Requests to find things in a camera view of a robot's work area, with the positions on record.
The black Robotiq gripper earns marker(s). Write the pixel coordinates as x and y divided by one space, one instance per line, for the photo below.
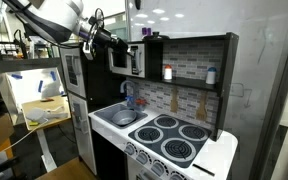
109 38

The white toy microwave door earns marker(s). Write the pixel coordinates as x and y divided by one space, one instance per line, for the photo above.
117 70

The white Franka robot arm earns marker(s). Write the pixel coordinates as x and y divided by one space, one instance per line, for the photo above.
50 16

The grey toy sink basin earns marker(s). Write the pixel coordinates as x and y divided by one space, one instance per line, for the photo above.
104 113

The white fridge door with dispenser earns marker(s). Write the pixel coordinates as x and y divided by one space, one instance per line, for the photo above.
84 140

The white toy oven door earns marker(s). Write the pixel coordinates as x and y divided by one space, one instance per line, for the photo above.
134 171

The purple magnet block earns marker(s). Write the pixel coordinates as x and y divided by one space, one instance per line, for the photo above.
149 31
144 31

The silver frying pan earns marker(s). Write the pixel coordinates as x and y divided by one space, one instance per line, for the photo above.
155 37

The grey toy faucet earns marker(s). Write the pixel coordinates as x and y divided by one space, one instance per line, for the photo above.
125 83

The black whiteboard holder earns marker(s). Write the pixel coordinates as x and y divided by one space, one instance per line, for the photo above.
137 4

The white shaker red cap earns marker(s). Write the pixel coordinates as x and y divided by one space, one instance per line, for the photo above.
167 73

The small metal bowl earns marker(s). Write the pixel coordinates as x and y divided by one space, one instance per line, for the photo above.
124 118

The wooden spoon decoration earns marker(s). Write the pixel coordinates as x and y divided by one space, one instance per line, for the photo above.
174 101

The blue tape strip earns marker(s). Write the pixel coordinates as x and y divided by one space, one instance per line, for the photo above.
16 76
40 86
53 75

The white shaker blue cap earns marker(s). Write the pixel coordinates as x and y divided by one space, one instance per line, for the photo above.
211 77

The black toy stove top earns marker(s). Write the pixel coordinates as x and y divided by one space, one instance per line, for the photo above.
164 133

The wooden top desk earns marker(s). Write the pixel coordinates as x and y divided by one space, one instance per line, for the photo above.
50 103

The wooden spatula decoration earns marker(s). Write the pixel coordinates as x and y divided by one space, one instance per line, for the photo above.
202 111

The grey stove knob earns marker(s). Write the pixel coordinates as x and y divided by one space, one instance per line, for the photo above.
158 168
129 149
176 176
142 158

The black white toy kitchen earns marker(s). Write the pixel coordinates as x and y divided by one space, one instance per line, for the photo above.
224 83

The grey shelf beam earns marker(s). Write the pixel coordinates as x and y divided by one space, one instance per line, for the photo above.
24 64

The white foam board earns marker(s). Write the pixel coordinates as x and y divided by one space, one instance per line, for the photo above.
27 86

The white plastic bag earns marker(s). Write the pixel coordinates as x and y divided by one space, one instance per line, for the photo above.
37 114

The black metal rack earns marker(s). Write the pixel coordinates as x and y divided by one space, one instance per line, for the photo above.
4 42

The wooden stool top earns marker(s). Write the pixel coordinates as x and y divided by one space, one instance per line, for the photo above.
70 171

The thin black rod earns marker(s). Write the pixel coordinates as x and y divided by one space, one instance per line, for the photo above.
203 170

